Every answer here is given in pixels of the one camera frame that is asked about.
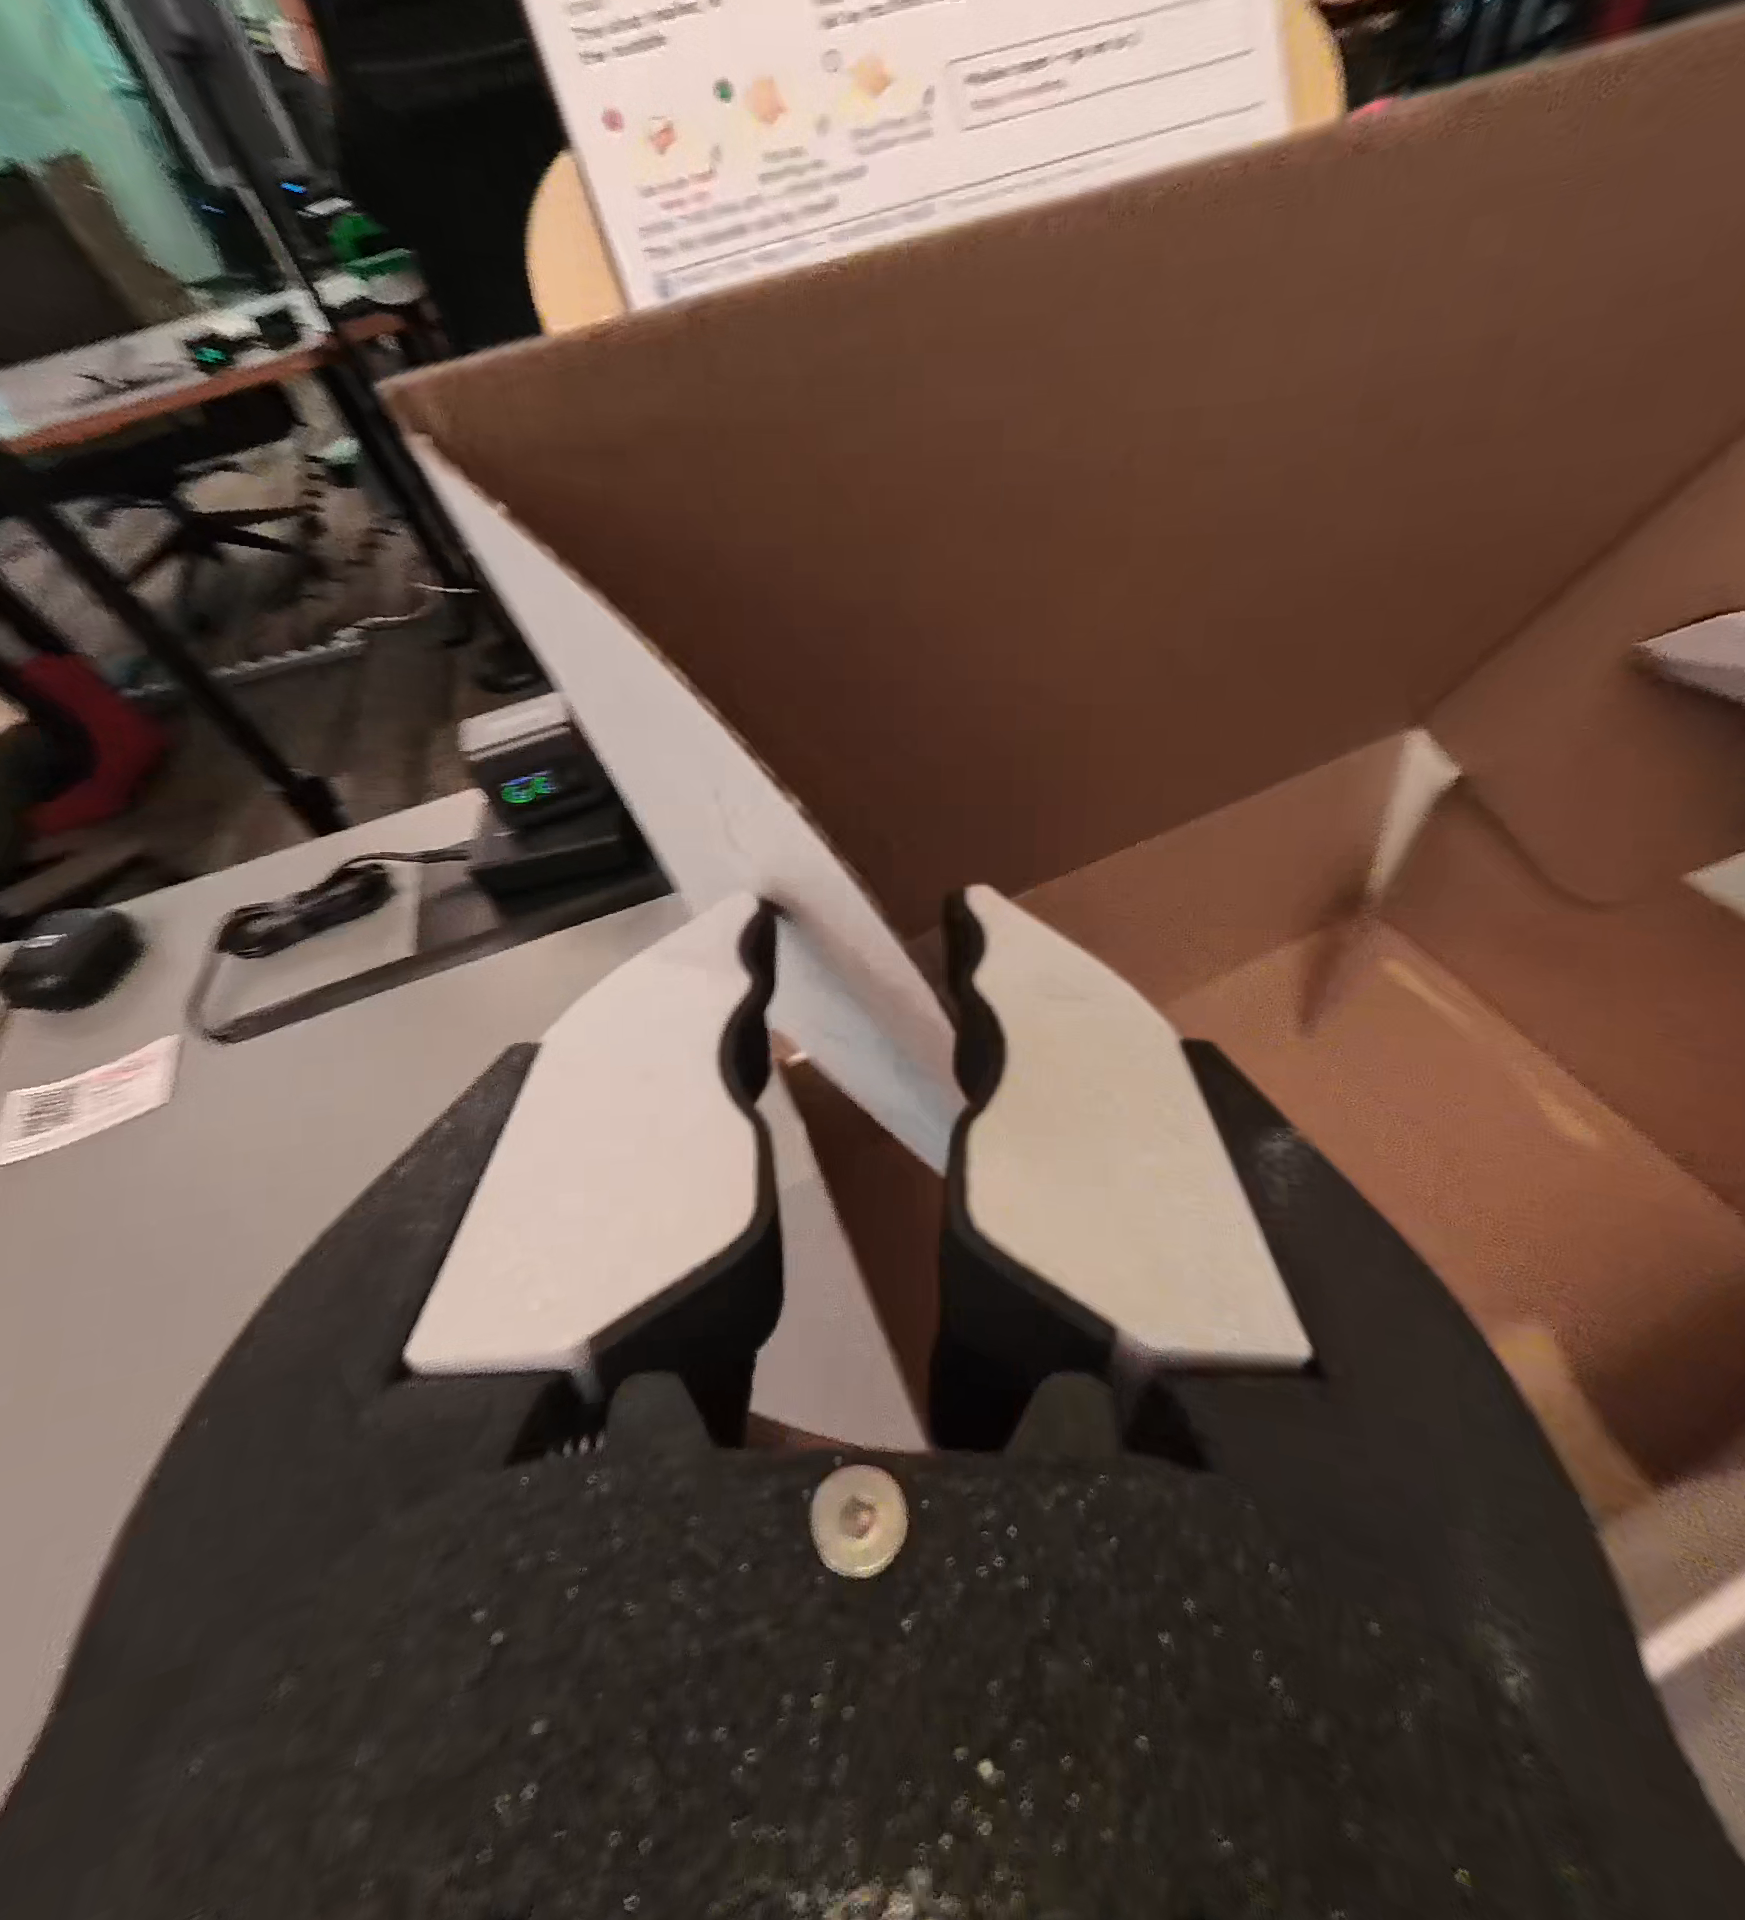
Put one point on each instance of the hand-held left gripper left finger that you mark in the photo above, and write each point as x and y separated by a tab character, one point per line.
617	1185

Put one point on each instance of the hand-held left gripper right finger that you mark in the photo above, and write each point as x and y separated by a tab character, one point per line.
1112	1185

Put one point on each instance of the white cardboard box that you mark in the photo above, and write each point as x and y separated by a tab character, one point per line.
1112	525

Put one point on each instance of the black power brick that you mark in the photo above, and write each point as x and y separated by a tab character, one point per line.
573	863

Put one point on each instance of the black charging case with display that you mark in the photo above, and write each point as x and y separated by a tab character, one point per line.
520	758

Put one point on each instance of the white barcode label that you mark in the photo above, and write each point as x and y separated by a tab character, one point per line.
84	1102

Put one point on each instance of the black computer mouse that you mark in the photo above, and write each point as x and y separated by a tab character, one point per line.
63	961

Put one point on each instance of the white power strip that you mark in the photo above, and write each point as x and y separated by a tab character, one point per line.
286	657

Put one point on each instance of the red bag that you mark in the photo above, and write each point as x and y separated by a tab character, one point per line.
100	742

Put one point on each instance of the black office chair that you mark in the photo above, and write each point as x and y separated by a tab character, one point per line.
212	511

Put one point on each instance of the wooden clipboard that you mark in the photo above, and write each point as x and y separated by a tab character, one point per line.
573	254

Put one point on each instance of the cluttered workbench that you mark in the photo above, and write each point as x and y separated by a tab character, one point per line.
136	369

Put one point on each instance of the printed instruction sheet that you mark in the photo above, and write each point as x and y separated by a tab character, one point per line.
886	90

